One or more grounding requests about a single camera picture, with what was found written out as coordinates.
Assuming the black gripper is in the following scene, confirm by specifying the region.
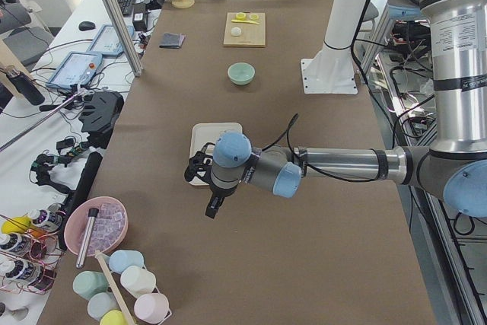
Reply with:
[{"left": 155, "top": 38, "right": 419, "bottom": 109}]
[{"left": 184, "top": 142, "right": 235, "bottom": 219}]

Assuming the white steamed bun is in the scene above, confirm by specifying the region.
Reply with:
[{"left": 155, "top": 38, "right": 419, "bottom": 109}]
[{"left": 231, "top": 27, "right": 242, "bottom": 37}]

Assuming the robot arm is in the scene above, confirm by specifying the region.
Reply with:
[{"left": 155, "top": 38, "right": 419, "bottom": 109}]
[{"left": 184, "top": 0, "right": 486, "bottom": 218}]

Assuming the pink bowl with ice cubes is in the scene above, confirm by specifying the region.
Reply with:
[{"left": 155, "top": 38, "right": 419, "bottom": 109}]
[{"left": 64, "top": 196, "right": 129, "bottom": 256}]

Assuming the metal tube in bowl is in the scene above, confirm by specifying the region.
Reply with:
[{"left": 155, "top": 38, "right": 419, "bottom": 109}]
[{"left": 75, "top": 208, "right": 99, "bottom": 269}]

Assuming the light green bowl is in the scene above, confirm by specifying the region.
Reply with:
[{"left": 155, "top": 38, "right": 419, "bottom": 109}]
[{"left": 228, "top": 62, "right": 255, "bottom": 85}]

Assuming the white rabbit tray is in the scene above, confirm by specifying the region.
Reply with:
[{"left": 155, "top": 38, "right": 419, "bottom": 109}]
[{"left": 189, "top": 122, "right": 244, "bottom": 188}]

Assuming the white cup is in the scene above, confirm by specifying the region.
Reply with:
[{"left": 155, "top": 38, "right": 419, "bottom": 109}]
[{"left": 120, "top": 266, "right": 156, "bottom": 298}]

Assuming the pink cup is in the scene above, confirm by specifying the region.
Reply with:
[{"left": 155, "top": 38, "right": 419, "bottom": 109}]
[{"left": 134, "top": 293, "right": 170, "bottom": 324}]

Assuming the wooden stick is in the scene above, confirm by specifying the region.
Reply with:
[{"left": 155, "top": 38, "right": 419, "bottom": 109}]
[{"left": 94, "top": 250, "right": 136, "bottom": 325}]

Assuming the black headset device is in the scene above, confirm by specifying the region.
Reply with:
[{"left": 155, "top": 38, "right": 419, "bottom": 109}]
[{"left": 78, "top": 91, "right": 124, "bottom": 149}]

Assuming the yellow cup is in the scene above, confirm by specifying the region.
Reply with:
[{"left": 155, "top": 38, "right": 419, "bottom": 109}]
[{"left": 100, "top": 310, "right": 128, "bottom": 325}]

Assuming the green cup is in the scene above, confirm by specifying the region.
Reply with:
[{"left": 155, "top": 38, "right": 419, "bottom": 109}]
[{"left": 72, "top": 271, "right": 109, "bottom": 301}]

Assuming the grey cup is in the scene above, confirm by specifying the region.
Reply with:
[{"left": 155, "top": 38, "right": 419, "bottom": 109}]
[{"left": 87, "top": 292, "right": 119, "bottom": 321}]

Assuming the grey folded cloth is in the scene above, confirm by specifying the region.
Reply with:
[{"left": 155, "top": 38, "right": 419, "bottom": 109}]
[{"left": 159, "top": 33, "right": 186, "bottom": 49}]

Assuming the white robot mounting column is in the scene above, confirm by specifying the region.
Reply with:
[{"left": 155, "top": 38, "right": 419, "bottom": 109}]
[{"left": 301, "top": 0, "right": 370, "bottom": 94}]

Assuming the bamboo cutting board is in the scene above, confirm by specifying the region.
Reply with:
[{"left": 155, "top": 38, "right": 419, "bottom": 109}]
[{"left": 223, "top": 12, "right": 266, "bottom": 48}]

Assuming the near teach pendant tablet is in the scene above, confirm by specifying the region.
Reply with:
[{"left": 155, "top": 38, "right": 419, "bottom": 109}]
[{"left": 46, "top": 52, "right": 103, "bottom": 91}]

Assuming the teach pendant tablet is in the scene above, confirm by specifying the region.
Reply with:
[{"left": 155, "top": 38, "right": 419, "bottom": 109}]
[
  {"left": 46, "top": 52, "right": 103, "bottom": 91},
  {"left": 87, "top": 24, "right": 123, "bottom": 58}
]

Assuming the far teach pendant tablet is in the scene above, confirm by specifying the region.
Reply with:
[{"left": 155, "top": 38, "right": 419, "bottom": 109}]
[{"left": 87, "top": 24, "right": 123, "bottom": 58}]

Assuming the black computer mouse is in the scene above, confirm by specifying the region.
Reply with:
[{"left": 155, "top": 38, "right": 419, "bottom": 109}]
[{"left": 78, "top": 21, "right": 96, "bottom": 31}]

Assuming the black bottle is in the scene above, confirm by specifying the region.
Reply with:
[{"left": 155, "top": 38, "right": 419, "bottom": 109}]
[{"left": 5, "top": 67, "right": 45, "bottom": 106}]

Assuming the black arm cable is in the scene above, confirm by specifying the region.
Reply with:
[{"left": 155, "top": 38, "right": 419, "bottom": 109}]
[{"left": 262, "top": 113, "right": 389, "bottom": 183}]

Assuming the white wire cup rack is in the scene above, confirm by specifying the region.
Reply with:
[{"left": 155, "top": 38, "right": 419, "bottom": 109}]
[{"left": 106, "top": 260, "right": 173, "bottom": 325}]

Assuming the aluminium frame post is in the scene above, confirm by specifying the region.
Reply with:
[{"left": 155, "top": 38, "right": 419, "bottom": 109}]
[{"left": 102, "top": 0, "right": 143, "bottom": 77}]

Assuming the copper wire bottle rack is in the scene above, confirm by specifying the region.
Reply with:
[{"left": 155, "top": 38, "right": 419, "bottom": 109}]
[{"left": 1, "top": 227, "right": 63, "bottom": 295}]

